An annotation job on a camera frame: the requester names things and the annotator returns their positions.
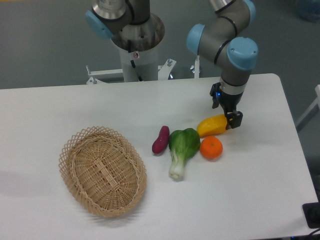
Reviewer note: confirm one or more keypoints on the green bok choy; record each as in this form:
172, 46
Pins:
183, 145

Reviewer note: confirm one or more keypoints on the black device at edge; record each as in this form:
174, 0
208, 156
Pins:
312, 214

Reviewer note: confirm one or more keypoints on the white metal base frame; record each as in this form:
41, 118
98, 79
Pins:
165, 72

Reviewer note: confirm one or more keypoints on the white furniture leg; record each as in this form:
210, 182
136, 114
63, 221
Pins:
310, 111

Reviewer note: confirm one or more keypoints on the purple sweet potato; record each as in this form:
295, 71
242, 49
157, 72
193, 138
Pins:
161, 143

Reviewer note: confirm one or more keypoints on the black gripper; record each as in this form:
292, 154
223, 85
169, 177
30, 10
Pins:
228, 102

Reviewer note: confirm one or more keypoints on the orange tangerine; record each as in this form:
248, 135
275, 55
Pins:
211, 147

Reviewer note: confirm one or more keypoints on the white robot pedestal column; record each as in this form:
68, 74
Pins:
138, 49

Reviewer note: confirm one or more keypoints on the woven wicker basket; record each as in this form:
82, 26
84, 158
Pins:
103, 171

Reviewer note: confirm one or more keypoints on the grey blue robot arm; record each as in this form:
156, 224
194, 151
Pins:
219, 43

